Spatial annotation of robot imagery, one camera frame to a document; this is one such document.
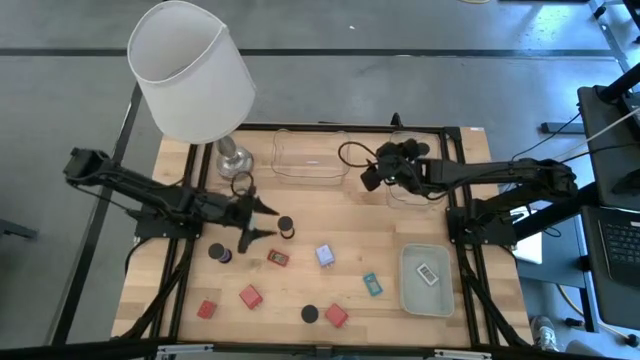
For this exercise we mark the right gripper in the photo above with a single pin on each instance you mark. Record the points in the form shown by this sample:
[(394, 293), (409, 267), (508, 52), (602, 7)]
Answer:
[(405, 170)]

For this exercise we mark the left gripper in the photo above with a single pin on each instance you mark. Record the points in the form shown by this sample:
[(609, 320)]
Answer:
[(225, 210)]

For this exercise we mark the red digital timer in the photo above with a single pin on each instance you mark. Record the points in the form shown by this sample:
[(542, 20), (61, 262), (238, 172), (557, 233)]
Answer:
[(278, 257)]

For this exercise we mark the lavender power adapter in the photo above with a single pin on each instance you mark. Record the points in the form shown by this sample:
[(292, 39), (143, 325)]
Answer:
[(325, 255)]

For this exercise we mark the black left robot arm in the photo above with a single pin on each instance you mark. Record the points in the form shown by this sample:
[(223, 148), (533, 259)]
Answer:
[(145, 192)]

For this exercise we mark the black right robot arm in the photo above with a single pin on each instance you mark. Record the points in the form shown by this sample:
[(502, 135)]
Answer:
[(500, 170)]

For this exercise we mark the clear plastic bin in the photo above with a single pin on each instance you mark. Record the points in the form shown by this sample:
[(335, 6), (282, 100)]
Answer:
[(310, 157), (397, 200)]

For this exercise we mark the black-capped sand hourglass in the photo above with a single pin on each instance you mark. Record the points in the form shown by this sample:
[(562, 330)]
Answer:
[(286, 225)]

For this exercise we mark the small red power adapter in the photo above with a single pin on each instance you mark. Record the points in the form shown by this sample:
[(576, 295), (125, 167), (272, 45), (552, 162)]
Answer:
[(206, 309)]

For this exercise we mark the white digital timer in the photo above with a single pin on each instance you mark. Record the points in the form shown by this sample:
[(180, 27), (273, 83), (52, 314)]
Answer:
[(427, 274)]

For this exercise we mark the hourglass with red sand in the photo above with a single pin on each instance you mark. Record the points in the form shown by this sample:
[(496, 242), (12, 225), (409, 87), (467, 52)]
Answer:
[(310, 314)]

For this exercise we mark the teal digital timer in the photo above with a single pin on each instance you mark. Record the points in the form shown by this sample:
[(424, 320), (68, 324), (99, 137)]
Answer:
[(372, 284)]

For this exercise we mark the frosted white plastic bin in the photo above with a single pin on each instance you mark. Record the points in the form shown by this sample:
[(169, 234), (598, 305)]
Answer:
[(430, 300)]

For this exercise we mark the white flat box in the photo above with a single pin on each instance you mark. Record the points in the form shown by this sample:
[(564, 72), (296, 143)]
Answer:
[(527, 250)]

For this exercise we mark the black rig support pole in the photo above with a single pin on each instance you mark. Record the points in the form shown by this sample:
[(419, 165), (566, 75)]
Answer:
[(95, 225)]

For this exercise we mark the black floor bar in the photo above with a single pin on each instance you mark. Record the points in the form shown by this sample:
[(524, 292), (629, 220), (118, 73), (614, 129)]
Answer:
[(562, 128)]

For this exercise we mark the silver lamp with white shade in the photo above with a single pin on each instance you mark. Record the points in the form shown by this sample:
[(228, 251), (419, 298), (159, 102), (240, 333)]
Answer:
[(190, 70)]

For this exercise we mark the person's foot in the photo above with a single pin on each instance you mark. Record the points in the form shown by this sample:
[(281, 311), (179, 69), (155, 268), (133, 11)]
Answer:
[(544, 332)]

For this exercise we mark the black laptop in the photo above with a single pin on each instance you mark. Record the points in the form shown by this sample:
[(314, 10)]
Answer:
[(620, 250)]

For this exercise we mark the grey furniture foot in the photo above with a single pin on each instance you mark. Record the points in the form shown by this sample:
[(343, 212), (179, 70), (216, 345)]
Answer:
[(15, 230)]

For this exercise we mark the black rig crossbeam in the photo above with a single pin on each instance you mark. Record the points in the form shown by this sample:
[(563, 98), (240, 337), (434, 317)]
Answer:
[(50, 352)]

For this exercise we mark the metal floor stand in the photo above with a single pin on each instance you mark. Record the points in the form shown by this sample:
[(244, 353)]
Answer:
[(607, 35)]

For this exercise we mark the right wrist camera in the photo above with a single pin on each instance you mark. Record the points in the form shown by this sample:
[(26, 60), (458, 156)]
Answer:
[(370, 179)]

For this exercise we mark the black aluminium table frame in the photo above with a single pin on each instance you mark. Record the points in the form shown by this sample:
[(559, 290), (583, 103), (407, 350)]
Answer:
[(360, 128)]

